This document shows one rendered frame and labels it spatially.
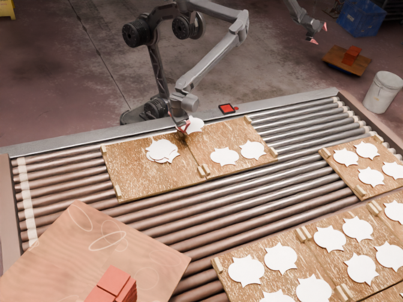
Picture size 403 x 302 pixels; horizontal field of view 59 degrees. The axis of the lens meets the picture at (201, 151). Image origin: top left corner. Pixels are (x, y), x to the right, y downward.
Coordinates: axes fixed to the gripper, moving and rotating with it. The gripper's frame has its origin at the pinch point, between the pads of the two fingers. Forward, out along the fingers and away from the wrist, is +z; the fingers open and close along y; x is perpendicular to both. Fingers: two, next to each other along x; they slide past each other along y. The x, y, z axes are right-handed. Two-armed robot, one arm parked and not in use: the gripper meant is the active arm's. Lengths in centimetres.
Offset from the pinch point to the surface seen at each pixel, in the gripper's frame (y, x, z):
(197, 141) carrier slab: -1.1, -7.4, 14.2
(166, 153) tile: -6.5, 11.3, 7.2
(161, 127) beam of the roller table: 16.6, 5.8, 13.4
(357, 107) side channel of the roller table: -7, -114, 38
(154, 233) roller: -43, 32, 7
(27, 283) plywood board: -52, 75, -16
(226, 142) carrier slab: -6.9, -21.5, 17.4
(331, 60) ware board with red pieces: 148, -251, 156
